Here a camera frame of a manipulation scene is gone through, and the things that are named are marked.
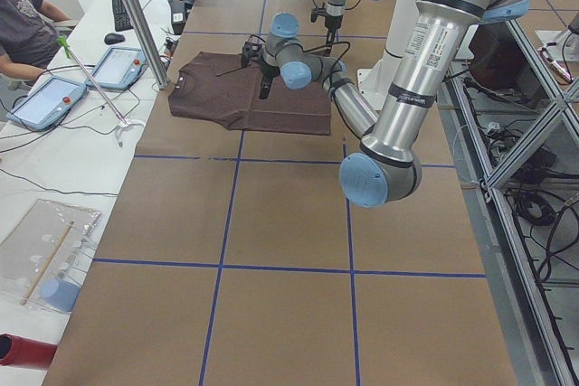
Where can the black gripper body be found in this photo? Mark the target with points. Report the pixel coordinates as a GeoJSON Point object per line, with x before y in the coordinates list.
{"type": "Point", "coordinates": [332, 23]}
{"type": "Point", "coordinates": [266, 73]}

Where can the brown t-shirt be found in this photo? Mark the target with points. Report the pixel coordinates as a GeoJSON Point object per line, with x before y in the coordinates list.
{"type": "Point", "coordinates": [209, 88]}

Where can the black box with label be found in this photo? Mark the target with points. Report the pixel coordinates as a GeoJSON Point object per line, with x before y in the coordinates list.
{"type": "Point", "coordinates": [178, 16]}

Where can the far blue teach pendant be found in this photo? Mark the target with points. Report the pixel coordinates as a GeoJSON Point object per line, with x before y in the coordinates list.
{"type": "Point", "coordinates": [119, 67]}

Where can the blue teach pendant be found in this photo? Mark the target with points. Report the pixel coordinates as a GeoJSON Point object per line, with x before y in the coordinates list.
{"type": "Point", "coordinates": [119, 67]}
{"type": "Point", "coordinates": [47, 105]}

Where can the black keyboard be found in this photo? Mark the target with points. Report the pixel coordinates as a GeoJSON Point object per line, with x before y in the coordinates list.
{"type": "Point", "coordinates": [121, 18]}

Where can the black computer mouse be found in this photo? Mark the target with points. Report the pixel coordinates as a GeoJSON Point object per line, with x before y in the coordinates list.
{"type": "Point", "coordinates": [113, 38]}

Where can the reacher grabber stick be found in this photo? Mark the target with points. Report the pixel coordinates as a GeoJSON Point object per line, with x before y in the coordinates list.
{"type": "Point", "coordinates": [124, 123]}

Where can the near blue teach pendant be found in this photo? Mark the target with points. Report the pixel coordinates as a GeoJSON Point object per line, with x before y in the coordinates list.
{"type": "Point", "coordinates": [47, 105]}

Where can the seated person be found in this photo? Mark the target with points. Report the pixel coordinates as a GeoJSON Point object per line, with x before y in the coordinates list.
{"type": "Point", "coordinates": [28, 37]}

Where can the clear plastic bag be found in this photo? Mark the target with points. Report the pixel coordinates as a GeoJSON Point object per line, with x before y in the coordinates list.
{"type": "Point", "coordinates": [27, 246]}

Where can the blue plastic cup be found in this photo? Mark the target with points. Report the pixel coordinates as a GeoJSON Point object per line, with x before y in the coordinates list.
{"type": "Point", "coordinates": [60, 294]}

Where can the wooden stick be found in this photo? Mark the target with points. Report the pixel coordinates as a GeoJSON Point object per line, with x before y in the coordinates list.
{"type": "Point", "coordinates": [27, 295]}

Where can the red cylinder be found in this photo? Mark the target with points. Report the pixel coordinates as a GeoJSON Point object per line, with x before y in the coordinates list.
{"type": "Point", "coordinates": [18, 351]}

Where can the aluminium frame post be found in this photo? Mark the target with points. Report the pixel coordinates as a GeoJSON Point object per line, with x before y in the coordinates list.
{"type": "Point", "coordinates": [146, 41]}

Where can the aluminium frame rail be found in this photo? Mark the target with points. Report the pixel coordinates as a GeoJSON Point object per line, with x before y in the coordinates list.
{"type": "Point", "coordinates": [515, 142]}

